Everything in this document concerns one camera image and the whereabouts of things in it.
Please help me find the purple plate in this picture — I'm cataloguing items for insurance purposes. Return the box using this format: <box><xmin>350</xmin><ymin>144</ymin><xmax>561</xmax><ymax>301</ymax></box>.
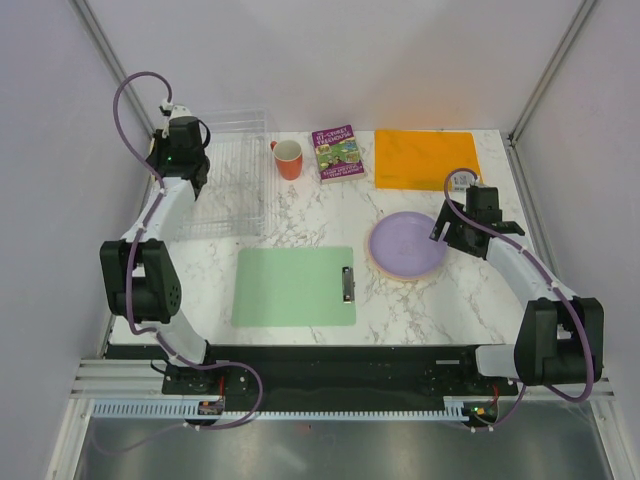
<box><xmin>366</xmin><ymin>211</ymin><xmax>447</xmax><ymax>281</ymax></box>

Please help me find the pink plate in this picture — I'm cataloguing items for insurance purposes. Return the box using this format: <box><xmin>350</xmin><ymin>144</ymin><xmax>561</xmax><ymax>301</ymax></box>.
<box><xmin>367</xmin><ymin>240</ymin><xmax>447</xmax><ymax>281</ymax></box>

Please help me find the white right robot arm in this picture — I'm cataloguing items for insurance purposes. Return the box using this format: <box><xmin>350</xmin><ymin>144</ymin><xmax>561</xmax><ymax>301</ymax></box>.
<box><xmin>430</xmin><ymin>186</ymin><xmax>604</xmax><ymax>394</ymax></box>

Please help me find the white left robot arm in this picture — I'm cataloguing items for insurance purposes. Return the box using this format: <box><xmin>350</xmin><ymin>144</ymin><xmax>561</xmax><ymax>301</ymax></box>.
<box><xmin>100</xmin><ymin>106</ymin><xmax>220</xmax><ymax>393</ymax></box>

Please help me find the small white label card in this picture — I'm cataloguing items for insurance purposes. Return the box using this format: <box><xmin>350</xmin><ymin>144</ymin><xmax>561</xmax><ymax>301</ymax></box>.
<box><xmin>449</xmin><ymin>171</ymin><xmax>477</xmax><ymax>192</ymax></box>

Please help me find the orange mat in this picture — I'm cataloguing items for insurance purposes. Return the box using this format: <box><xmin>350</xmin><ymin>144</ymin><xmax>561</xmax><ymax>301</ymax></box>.
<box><xmin>374</xmin><ymin>129</ymin><xmax>482</xmax><ymax>191</ymax></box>

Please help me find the orange mug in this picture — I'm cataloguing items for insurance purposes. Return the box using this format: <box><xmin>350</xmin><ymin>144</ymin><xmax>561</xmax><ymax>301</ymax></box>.
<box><xmin>270</xmin><ymin>140</ymin><xmax>303</xmax><ymax>181</ymax></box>

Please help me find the purple paperback book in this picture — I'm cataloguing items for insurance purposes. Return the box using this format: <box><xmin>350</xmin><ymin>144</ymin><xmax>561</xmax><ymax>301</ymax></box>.
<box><xmin>311</xmin><ymin>124</ymin><xmax>366</xmax><ymax>185</ymax></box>

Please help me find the green clipboard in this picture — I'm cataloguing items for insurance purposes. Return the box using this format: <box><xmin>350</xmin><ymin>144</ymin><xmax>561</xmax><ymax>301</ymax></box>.
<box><xmin>231</xmin><ymin>246</ymin><xmax>356</xmax><ymax>328</ymax></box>

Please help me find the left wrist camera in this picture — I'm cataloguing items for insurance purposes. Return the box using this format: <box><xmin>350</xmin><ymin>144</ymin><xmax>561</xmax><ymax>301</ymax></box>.
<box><xmin>159</xmin><ymin>101</ymin><xmax>193</xmax><ymax>121</ymax></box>

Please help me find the white wire dish rack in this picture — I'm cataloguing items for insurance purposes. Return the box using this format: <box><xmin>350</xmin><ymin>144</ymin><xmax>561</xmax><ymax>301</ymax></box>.
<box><xmin>176</xmin><ymin>108</ymin><xmax>268</xmax><ymax>241</ymax></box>

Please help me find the left aluminium frame post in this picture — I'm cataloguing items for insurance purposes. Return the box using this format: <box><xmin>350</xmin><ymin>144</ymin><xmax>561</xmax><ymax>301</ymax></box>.
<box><xmin>69</xmin><ymin>0</ymin><xmax>152</xmax><ymax>131</ymax></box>

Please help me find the aluminium frame post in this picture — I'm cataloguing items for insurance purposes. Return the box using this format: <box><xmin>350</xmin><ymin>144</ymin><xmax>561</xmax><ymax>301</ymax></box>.
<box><xmin>506</xmin><ymin>0</ymin><xmax>600</xmax><ymax>146</ymax></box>
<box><xmin>69</xmin><ymin>0</ymin><xmax>152</xmax><ymax>131</ymax></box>

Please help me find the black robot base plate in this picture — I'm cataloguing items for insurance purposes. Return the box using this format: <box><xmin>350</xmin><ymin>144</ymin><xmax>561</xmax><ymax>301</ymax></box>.
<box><xmin>162</xmin><ymin>346</ymin><xmax>518</xmax><ymax>412</ymax></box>

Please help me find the right aluminium frame post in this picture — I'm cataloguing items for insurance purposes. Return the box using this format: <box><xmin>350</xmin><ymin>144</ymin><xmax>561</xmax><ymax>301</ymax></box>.
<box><xmin>506</xmin><ymin>0</ymin><xmax>600</xmax><ymax>146</ymax></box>

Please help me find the white slotted cable duct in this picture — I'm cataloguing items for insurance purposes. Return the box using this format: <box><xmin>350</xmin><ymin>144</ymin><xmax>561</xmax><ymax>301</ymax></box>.
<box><xmin>91</xmin><ymin>398</ymin><xmax>469</xmax><ymax>422</ymax></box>

